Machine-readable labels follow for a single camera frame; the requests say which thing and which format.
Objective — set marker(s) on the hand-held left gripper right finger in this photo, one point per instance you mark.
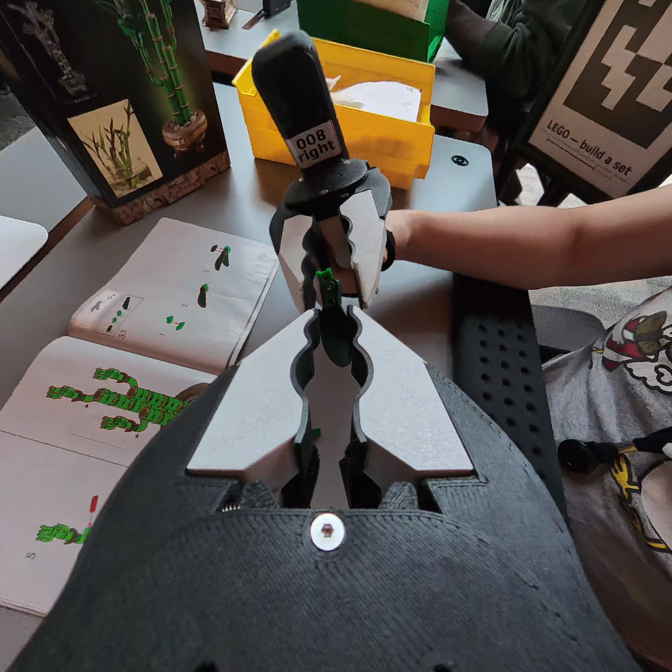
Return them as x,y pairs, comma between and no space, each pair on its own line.
414,420

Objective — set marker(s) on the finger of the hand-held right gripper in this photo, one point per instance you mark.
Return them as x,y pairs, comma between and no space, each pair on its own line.
370,241
294,252

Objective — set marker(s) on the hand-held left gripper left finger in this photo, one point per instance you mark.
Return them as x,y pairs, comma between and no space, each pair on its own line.
252,420

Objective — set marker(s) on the bright green brick piece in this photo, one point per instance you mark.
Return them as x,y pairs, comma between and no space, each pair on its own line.
325,275

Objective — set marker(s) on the dark green clip piece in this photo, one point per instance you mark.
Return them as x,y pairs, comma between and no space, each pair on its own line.
330,296

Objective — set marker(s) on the dark green toy leaf piece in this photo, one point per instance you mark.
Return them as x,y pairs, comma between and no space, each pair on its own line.
337,336

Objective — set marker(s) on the person's right forearm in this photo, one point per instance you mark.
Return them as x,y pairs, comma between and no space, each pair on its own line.
525,241

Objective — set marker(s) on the person's right hand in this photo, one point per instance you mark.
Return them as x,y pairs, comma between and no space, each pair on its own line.
404,236

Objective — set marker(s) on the crumpled white paper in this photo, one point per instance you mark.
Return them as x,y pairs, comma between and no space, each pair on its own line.
383,99

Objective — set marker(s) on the yellow plastic bin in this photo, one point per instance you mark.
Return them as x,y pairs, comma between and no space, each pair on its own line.
378,141

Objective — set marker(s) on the green plastic bin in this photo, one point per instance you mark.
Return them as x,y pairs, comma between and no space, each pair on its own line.
367,31

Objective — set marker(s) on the brown toy lantern model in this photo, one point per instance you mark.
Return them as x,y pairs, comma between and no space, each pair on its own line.
218,13

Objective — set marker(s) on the black studded pad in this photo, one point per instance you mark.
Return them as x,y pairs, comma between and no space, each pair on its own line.
488,325

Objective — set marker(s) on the black table grommet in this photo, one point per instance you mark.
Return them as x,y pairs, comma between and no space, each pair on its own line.
459,160

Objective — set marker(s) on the building instruction booklet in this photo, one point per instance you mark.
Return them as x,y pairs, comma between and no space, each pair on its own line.
157,273

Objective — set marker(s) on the grey printed shirt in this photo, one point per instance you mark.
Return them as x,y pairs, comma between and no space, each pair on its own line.
588,399

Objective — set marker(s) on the black bamboo picture box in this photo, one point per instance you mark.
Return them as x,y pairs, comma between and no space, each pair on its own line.
105,78

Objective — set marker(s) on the black framed marker sign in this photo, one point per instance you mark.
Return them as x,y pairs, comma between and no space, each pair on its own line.
603,105

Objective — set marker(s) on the white folding stand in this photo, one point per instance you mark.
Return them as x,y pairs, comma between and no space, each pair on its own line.
18,246

